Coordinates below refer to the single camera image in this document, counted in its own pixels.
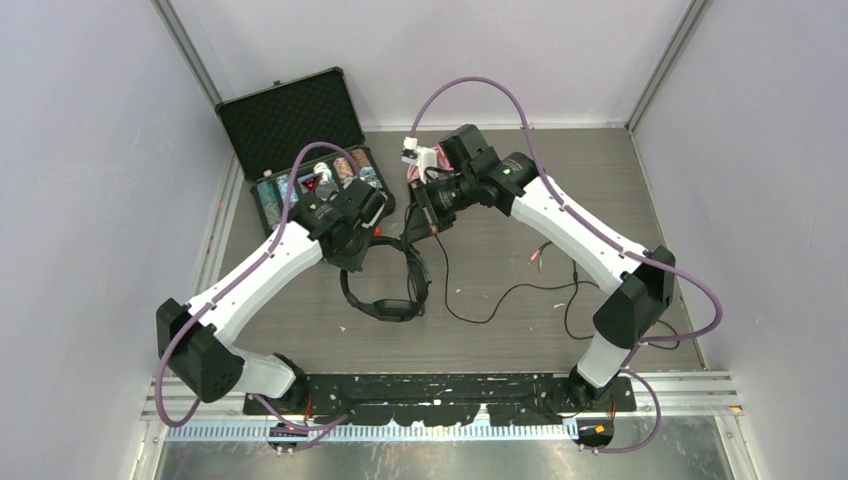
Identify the black poker chip case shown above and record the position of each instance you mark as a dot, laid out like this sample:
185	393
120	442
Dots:
297	137

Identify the black headphones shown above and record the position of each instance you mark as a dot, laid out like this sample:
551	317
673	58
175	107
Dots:
416	281

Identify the pink headphones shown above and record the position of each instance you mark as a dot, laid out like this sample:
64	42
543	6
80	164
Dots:
414	175

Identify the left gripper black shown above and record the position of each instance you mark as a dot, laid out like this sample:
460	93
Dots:
353	263

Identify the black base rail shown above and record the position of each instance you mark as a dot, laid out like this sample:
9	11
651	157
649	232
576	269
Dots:
508	399

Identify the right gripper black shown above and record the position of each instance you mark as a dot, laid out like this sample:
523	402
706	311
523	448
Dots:
419	224

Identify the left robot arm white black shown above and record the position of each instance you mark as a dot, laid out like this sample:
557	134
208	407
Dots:
196	339

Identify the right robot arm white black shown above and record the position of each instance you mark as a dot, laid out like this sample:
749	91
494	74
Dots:
464	170

